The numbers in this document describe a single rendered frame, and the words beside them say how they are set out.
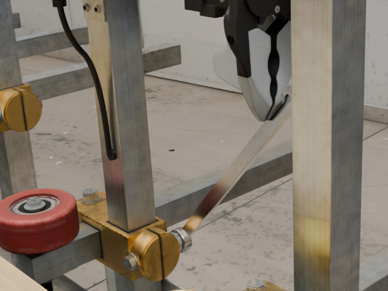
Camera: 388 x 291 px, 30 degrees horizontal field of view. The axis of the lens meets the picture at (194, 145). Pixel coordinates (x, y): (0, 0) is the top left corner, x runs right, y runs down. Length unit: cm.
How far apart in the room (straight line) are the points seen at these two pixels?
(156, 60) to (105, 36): 41
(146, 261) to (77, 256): 8
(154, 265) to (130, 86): 18
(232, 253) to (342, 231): 195
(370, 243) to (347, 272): 199
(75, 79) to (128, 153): 32
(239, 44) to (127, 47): 12
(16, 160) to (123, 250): 25
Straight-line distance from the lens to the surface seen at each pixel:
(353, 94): 50
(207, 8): 64
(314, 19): 47
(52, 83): 98
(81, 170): 326
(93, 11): 66
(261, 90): 63
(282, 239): 255
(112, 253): 75
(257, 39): 62
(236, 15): 60
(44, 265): 73
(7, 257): 108
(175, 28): 446
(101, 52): 67
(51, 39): 126
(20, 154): 92
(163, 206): 80
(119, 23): 66
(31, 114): 89
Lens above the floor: 120
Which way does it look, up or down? 20 degrees down
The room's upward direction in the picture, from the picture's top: 4 degrees counter-clockwise
